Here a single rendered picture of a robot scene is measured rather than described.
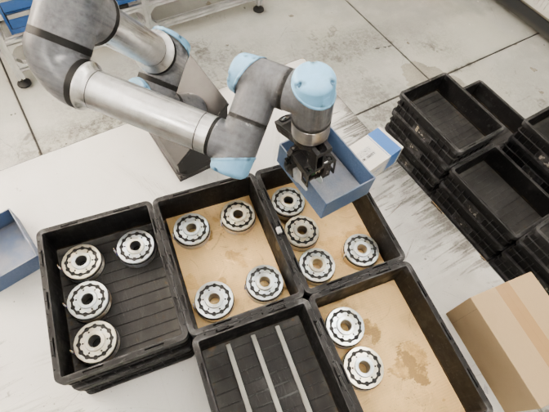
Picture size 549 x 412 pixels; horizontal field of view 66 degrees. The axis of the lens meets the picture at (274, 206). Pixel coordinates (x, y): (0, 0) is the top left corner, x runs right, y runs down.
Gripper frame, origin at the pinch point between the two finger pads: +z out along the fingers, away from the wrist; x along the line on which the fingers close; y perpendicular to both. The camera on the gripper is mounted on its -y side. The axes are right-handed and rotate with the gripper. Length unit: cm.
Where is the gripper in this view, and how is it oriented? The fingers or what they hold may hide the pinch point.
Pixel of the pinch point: (301, 176)
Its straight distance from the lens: 101.2
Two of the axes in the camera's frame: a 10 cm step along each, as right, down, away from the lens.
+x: 8.6, -4.6, 2.1
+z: 0.3, 4.5, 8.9
